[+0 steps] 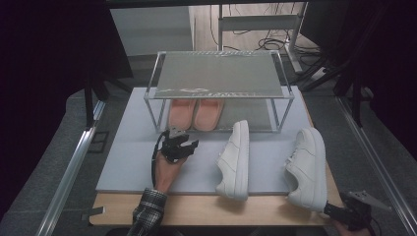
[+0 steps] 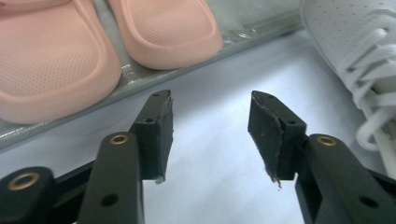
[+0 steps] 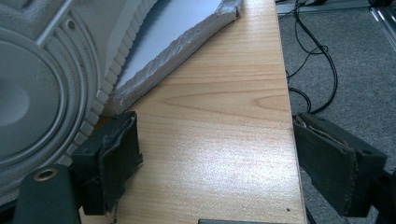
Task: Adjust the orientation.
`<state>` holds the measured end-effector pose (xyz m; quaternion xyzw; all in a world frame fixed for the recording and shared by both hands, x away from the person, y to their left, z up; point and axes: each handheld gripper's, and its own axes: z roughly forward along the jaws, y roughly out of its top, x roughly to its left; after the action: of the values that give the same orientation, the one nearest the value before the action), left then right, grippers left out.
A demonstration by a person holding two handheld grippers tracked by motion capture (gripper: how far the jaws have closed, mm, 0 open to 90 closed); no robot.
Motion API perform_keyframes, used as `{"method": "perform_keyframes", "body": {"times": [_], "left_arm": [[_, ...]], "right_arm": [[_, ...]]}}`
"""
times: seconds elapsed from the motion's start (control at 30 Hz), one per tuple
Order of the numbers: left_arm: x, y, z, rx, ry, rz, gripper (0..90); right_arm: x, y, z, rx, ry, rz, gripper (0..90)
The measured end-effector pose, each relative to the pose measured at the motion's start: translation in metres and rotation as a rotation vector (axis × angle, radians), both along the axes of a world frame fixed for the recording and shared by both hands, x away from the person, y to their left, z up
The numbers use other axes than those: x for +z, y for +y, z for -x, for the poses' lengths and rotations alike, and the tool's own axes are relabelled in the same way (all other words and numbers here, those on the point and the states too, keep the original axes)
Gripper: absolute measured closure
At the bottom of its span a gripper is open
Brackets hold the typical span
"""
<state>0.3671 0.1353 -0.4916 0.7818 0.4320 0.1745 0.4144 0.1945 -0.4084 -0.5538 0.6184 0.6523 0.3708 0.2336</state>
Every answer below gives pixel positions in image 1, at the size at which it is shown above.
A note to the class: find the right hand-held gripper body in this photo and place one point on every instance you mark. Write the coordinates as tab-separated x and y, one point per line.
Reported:
357	213

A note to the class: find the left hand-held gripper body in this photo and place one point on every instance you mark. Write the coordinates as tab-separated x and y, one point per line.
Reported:
173	147

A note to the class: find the white sneaker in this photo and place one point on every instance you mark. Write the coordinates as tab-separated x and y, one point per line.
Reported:
308	164
234	157

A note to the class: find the metal frame shoe rack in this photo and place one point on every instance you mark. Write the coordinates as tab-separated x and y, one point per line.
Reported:
216	75

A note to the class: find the person's left hand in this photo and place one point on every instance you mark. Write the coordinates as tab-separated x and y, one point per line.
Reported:
167	173

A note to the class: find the light grey foam board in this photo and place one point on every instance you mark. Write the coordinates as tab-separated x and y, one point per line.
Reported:
131	157

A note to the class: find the black metal stand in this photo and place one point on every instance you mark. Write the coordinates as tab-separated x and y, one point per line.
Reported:
355	108
88	105

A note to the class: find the grey partition panel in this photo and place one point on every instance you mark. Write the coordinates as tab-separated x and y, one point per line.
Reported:
150	29

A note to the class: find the white metal stand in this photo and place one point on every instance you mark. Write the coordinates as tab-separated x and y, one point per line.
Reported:
259	22

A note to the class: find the dark curtain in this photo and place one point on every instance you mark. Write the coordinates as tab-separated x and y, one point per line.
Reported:
42	65
387	59

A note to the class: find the aluminium floor rail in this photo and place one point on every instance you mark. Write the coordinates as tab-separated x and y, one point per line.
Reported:
377	164
70	173

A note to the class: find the grey table corner bracket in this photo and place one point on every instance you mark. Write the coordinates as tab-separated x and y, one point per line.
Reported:
96	210

